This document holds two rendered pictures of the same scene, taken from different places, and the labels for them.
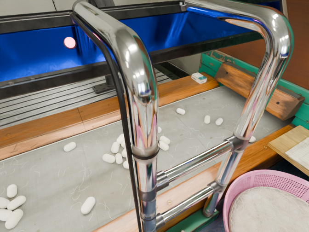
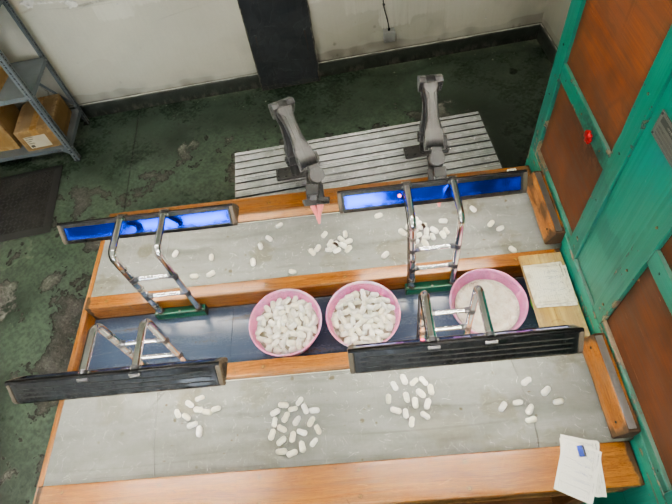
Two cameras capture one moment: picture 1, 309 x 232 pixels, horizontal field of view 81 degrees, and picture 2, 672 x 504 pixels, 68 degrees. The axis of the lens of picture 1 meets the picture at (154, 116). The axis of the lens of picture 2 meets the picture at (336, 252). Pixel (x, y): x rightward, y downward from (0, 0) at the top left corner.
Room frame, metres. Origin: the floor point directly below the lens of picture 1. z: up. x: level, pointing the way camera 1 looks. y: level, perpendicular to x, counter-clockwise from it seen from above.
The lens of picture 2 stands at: (-0.78, -0.32, 2.37)
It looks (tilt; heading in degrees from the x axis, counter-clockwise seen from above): 56 degrees down; 36
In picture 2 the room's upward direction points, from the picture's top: 12 degrees counter-clockwise
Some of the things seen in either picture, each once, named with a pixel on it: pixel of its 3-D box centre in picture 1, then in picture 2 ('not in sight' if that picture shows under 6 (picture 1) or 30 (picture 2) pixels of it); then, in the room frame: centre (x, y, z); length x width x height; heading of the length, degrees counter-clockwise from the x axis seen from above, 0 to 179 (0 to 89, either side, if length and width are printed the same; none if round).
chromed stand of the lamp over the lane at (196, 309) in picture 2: not in sight; (163, 267); (-0.26, 0.83, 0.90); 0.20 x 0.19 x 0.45; 119
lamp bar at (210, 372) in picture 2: not in sight; (116, 377); (-0.68, 0.59, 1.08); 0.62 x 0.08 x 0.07; 119
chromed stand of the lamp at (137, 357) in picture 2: not in sight; (146, 372); (-0.61, 0.64, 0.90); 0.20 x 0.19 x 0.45; 119
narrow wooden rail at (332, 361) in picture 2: not in sight; (320, 367); (-0.31, 0.18, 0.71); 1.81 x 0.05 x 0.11; 119
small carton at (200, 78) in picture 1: (198, 78); not in sight; (0.71, -0.19, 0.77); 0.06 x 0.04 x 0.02; 29
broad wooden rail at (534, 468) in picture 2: not in sight; (326, 490); (-0.65, 0.00, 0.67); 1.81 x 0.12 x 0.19; 119
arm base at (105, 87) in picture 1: (111, 78); (426, 144); (0.82, 0.22, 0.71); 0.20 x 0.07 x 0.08; 123
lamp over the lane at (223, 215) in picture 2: not in sight; (147, 220); (-0.19, 0.87, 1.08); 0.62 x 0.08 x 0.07; 119
